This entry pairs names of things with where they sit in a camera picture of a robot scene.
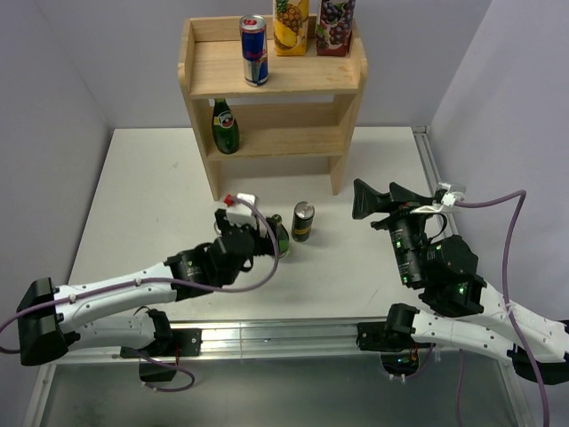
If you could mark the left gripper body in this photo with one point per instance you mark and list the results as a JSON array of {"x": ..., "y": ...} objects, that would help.
[{"x": 260, "y": 245}]

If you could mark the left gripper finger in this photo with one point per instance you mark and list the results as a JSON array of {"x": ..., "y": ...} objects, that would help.
[
  {"x": 263, "y": 241},
  {"x": 222, "y": 220}
]

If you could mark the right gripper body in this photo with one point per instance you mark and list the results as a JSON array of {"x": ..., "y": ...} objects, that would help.
[{"x": 404, "y": 228}]

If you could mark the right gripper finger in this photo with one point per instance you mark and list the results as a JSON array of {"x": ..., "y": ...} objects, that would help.
[
  {"x": 367, "y": 201},
  {"x": 404, "y": 196}
]

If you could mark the perrier lychee green bottle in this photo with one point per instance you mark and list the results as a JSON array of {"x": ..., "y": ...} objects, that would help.
[{"x": 225, "y": 130}]

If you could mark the red bull can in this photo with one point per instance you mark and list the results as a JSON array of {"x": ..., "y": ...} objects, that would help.
[
  {"x": 253, "y": 35},
  {"x": 217, "y": 229}
]

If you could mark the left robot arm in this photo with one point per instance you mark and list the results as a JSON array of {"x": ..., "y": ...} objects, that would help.
[{"x": 55, "y": 320}]

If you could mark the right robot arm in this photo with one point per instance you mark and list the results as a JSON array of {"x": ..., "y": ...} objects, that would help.
[{"x": 464, "y": 310}]

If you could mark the wooden two-tier shelf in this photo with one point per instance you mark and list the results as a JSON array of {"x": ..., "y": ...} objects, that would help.
[{"x": 308, "y": 107}]

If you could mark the green bottle yellow label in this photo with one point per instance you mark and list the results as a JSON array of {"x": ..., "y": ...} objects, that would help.
[{"x": 281, "y": 234}]

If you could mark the black yellow can right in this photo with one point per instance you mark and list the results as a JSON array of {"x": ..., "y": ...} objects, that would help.
[{"x": 303, "y": 216}]

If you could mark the grape juice carton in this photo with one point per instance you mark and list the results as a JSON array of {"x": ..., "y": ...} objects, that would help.
[{"x": 334, "y": 27}]

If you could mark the pineapple juice carton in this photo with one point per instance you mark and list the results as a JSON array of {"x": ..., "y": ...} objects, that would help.
[{"x": 290, "y": 24}]

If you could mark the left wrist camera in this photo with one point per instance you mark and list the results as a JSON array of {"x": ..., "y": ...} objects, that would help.
[{"x": 240, "y": 209}]

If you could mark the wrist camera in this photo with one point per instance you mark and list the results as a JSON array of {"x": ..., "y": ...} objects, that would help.
[
  {"x": 240, "y": 209},
  {"x": 444, "y": 200}
]

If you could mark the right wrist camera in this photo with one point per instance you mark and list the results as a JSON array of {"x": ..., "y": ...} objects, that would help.
[{"x": 444, "y": 200}]

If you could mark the aluminium rail frame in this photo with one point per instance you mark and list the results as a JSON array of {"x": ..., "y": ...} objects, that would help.
[{"x": 283, "y": 355}]

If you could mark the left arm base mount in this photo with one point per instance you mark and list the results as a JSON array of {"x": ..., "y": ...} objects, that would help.
[{"x": 158, "y": 367}]

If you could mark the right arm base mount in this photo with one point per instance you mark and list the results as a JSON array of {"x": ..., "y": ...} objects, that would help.
[{"x": 402, "y": 358}]

